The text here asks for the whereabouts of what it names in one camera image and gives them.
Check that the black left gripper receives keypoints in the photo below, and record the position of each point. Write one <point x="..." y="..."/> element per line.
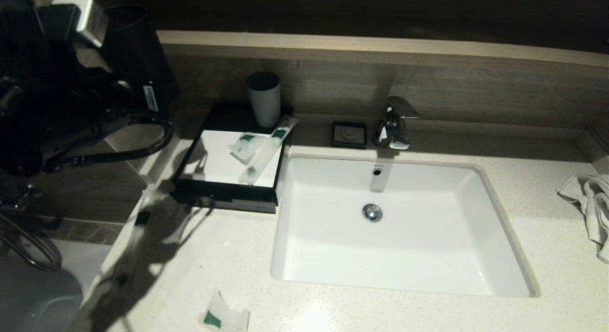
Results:
<point x="138" y="111"/>

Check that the black plastic cup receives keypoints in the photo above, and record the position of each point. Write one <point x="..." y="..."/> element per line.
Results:
<point x="135" y="46"/>

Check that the small clear packet green label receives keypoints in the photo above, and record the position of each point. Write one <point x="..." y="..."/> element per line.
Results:
<point x="247" y="149"/>
<point x="223" y="315"/>

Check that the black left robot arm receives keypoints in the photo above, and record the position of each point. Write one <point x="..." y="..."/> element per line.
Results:
<point x="38" y="108"/>

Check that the black amenity box with drawer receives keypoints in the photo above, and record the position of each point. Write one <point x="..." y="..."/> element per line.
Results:
<point x="223" y="199"/>

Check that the long clear toothbrush packet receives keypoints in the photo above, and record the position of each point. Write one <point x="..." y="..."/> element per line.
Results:
<point x="264" y="153"/>
<point x="142" y="218"/>

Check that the grey cup with dark rim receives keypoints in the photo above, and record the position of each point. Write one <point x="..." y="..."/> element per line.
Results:
<point x="265" y="105"/>

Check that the light wooden shelf ledge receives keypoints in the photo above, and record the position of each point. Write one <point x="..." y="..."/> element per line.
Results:
<point x="333" y="46"/>

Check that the black square soap dish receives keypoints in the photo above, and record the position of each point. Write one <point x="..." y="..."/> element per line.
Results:
<point x="348" y="135"/>

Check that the grey rounded bathroom fixture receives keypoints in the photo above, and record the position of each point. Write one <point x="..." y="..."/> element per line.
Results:
<point x="43" y="303"/>

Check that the chrome faucet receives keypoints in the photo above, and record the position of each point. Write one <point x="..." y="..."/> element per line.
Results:
<point x="392" y="127"/>

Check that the chrome drain stopper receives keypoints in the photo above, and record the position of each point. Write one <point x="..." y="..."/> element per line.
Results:
<point x="372" y="213"/>

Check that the white ceramic sink basin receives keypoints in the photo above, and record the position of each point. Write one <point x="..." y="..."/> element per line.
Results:
<point x="404" y="256"/>

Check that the white towel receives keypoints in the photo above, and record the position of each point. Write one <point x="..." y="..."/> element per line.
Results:
<point x="594" y="203"/>

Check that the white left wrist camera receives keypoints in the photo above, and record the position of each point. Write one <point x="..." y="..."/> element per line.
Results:
<point x="88" y="20"/>

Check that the chrome wall valve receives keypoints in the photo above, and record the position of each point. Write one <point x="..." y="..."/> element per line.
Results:
<point x="19" y="196"/>

